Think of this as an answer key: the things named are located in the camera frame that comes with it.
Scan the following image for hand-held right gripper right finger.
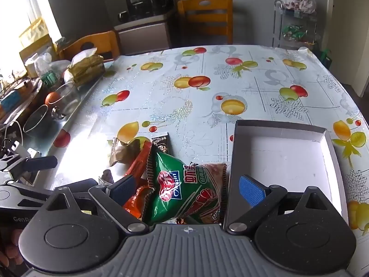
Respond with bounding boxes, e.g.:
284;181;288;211
225;175;343;235

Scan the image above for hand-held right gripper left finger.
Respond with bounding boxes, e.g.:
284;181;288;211
43;175;147;235

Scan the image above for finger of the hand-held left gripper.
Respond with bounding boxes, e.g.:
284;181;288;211
0;150;58;184
0;178;100;208

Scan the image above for orange snack packet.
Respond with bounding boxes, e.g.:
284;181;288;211
122;185;153;219

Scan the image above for red snack bar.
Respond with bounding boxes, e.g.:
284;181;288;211
124;141;153;179

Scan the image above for brown foil snack packet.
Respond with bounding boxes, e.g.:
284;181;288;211
109;138;145;166

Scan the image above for white cardboard box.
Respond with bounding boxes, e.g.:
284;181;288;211
223;120;348;231

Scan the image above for green snack bag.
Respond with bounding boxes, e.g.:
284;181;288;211
141;150;214;226

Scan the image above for black cartoon stick packet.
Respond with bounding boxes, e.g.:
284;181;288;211
151;133;171;155

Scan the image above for person's left hand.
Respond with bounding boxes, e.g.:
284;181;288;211
0;229;24;269

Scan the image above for white power adapter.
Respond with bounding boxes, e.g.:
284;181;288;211
12;143;39;158

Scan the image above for round metal pot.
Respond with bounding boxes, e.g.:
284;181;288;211
23;105;49;133

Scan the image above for orange fruit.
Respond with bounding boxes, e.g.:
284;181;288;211
45;92;62;106

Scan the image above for blue box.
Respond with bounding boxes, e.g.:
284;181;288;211
0;89;29;110

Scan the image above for glass mug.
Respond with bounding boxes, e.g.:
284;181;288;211
50;82;81;116

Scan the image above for metal tray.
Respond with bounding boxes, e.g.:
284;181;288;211
0;76;44;122

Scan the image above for clear plastic bag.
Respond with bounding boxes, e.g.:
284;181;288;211
24;50;71;77

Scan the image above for gold tissue pack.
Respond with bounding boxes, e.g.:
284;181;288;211
68;48;106;86

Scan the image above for fruit-print tablecloth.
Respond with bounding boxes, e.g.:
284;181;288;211
48;45;369;277

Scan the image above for yellow paper bag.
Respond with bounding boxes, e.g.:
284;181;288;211
19;17;55;70

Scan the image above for yellow wooden chair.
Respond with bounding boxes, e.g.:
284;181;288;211
59;30;121;61
177;0;233;45

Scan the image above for beige cabinet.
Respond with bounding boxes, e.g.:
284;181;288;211
114;12;176;55

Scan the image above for window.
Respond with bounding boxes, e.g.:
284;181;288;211
0;0;62;78

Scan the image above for green wrapped candies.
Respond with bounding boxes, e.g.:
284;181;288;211
282;24;307;39

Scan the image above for metal storage rack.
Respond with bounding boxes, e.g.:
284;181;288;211
272;0;319;49

